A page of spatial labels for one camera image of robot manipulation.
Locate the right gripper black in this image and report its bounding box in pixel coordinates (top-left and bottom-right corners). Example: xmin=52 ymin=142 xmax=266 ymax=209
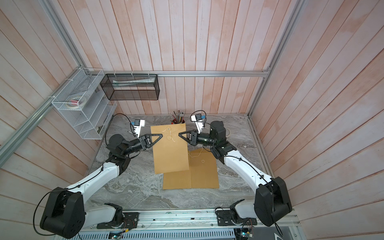
xmin=180 ymin=130 xmax=219 ymax=150

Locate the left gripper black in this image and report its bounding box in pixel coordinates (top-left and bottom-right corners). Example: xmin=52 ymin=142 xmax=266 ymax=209
xmin=122 ymin=133 xmax=163 ymax=156

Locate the brown file bag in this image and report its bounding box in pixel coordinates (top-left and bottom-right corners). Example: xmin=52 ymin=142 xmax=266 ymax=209
xmin=163 ymin=171 xmax=192 ymax=190
xmin=151 ymin=124 xmax=189 ymax=174
xmin=189 ymin=148 xmax=219 ymax=189

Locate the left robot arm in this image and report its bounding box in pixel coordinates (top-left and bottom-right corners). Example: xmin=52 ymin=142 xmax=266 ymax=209
xmin=40 ymin=134 xmax=163 ymax=239

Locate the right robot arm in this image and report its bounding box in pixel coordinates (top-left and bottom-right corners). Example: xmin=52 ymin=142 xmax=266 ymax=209
xmin=179 ymin=121 xmax=293 ymax=236

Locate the black mesh basket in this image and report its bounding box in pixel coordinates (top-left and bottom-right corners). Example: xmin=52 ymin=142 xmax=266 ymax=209
xmin=101 ymin=73 xmax=160 ymax=101

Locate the tape roll in rack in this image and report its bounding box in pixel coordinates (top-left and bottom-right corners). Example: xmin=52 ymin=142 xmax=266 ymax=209
xmin=64 ymin=96 xmax=85 ymax=110

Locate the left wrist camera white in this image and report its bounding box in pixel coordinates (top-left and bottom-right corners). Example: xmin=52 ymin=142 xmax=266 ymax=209
xmin=131 ymin=119 xmax=146 ymax=138

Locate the white wire shelf rack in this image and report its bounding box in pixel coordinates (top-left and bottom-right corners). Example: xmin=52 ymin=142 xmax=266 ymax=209
xmin=52 ymin=68 xmax=117 ymax=140

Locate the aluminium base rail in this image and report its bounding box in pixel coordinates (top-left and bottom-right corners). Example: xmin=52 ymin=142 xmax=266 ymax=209
xmin=50 ymin=208 xmax=302 ymax=233

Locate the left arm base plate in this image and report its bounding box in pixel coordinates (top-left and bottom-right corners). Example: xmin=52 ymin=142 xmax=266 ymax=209
xmin=97 ymin=212 xmax=140 ymax=230

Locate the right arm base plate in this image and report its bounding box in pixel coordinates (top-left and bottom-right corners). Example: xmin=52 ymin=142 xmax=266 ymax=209
xmin=215 ymin=208 xmax=257 ymax=226

